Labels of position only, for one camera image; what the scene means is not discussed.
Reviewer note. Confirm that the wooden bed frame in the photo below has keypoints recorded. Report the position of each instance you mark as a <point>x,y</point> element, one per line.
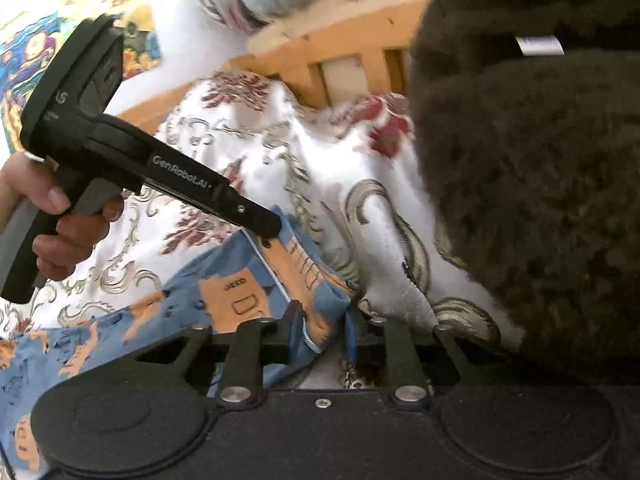
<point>328,53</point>

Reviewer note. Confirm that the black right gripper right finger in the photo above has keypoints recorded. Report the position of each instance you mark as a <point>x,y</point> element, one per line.
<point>406,367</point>

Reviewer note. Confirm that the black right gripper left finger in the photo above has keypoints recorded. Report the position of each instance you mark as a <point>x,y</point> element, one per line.
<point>229,367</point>

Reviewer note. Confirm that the white floral bedspread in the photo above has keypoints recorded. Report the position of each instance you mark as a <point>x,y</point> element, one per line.
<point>348,175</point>

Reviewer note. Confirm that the blue orange patterned pants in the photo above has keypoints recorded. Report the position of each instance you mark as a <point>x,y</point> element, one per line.
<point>232,278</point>

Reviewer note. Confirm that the starry night wall drawing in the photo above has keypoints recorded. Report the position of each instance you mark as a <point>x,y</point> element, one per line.
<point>27,53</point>

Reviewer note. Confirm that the dark fuzzy blanket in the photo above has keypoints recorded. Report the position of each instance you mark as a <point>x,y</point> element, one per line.
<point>526,117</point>

